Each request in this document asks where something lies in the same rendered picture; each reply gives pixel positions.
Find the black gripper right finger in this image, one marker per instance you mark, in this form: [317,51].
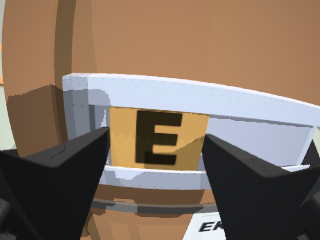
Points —
[256,200]

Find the orange tile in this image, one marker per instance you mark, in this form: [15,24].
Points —
[155,139]

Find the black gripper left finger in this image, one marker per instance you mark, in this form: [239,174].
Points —
[52,190]

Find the white paper ticket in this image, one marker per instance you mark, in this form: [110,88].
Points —
[205,226]

